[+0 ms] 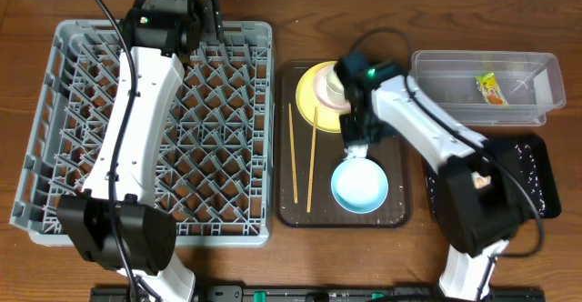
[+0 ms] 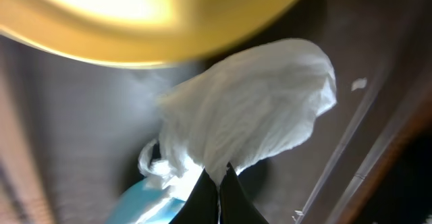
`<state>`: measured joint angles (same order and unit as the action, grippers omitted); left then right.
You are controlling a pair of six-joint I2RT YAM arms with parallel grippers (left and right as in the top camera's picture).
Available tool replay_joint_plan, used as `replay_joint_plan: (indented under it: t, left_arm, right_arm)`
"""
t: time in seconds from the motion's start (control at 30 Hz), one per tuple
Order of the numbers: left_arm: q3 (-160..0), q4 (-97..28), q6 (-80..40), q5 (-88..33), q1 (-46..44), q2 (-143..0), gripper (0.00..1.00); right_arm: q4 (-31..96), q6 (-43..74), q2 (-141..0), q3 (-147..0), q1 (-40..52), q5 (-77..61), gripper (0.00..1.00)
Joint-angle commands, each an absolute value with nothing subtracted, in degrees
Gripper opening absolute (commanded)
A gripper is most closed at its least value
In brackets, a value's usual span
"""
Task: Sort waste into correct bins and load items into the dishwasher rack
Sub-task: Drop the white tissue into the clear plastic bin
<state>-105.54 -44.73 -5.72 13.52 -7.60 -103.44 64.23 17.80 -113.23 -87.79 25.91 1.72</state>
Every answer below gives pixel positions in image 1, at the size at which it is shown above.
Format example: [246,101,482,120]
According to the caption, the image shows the white tissue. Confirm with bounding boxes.
[344,145,368,160]

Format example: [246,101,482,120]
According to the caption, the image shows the cream white cup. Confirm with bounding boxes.
[326,65,346,105]

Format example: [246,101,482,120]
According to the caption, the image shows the wooden chopstick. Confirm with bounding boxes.
[306,106,318,214]
[288,103,298,204]

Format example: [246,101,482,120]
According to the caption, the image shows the pink bowl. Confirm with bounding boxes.
[314,64,350,112]

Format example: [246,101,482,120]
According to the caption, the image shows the light blue bowl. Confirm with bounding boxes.
[330,157,389,215]

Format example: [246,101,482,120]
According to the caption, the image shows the green yellow snack wrapper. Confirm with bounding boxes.
[476,73,507,106]

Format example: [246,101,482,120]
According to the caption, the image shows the rice and food scraps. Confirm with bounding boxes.
[423,143,555,218]

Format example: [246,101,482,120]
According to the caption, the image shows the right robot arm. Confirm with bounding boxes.
[326,51,536,301]

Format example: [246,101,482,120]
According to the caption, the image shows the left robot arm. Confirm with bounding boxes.
[56,0,224,301]

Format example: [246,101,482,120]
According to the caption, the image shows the grey dishwasher rack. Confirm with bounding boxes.
[10,20,276,247]

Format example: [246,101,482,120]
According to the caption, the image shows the black waste tray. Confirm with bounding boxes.
[423,133,561,227]

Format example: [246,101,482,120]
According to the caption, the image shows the yellow plate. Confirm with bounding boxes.
[296,61,350,134]

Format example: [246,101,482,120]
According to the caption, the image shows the dark brown serving tray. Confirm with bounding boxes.
[273,60,411,228]

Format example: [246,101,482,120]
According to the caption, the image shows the clear plastic bin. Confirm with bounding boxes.
[411,50,567,126]

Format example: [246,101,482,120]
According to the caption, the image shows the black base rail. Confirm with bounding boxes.
[89,284,547,302]

